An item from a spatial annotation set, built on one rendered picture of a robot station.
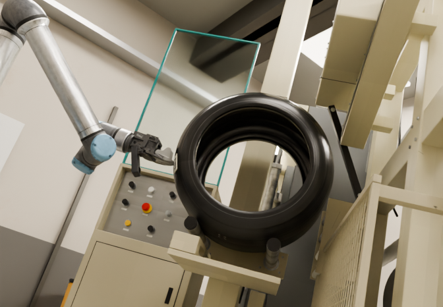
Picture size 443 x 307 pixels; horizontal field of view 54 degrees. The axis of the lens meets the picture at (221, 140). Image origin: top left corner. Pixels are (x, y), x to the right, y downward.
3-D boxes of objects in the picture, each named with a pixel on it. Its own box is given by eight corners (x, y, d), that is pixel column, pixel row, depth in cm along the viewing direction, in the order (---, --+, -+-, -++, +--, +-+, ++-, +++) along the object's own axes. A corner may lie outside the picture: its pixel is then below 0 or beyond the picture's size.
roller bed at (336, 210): (309, 279, 180) (322, 211, 191) (345, 288, 177) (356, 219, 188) (315, 271, 162) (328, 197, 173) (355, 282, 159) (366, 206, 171)
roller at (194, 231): (200, 251, 173) (195, 242, 175) (210, 246, 174) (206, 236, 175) (186, 232, 142) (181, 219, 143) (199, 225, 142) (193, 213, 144)
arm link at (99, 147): (33, -21, 151) (125, 151, 155) (26, -3, 161) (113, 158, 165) (0, -15, 144) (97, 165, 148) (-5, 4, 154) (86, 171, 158)
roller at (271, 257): (268, 270, 168) (263, 259, 170) (279, 265, 168) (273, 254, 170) (270, 253, 136) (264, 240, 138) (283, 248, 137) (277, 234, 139)
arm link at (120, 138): (110, 144, 165) (117, 154, 174) (121, 148, 164) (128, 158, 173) (121, 124, 169) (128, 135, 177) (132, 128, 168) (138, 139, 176)
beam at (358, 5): (313, 105, 198) (319, 78, 204) (370, 116, 193) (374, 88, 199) (334, 14, 143) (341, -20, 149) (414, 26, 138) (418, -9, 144)
